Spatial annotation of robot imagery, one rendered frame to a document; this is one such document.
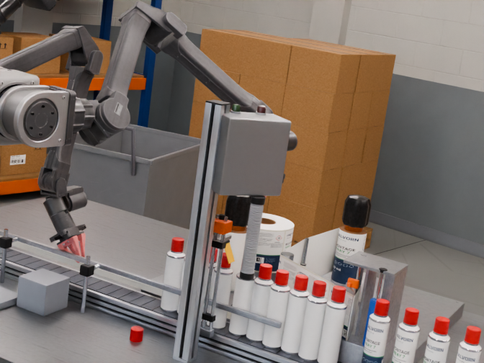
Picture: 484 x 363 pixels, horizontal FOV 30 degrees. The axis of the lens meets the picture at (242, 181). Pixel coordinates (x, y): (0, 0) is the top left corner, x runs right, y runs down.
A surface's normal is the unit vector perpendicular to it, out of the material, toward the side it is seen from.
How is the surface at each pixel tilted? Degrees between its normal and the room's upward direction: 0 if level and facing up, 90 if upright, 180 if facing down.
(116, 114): 54
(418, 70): 90
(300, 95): 90
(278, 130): 90
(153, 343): 0
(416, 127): 90
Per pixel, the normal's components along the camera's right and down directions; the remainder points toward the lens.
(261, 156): 0.44, 0.26
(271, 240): 0.21, 0.25
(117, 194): -0.36, 0.22
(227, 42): -0.55, 0.11
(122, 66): 0.65, -0.40
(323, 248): 0.81, 0.24
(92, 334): 0.14, -0.97
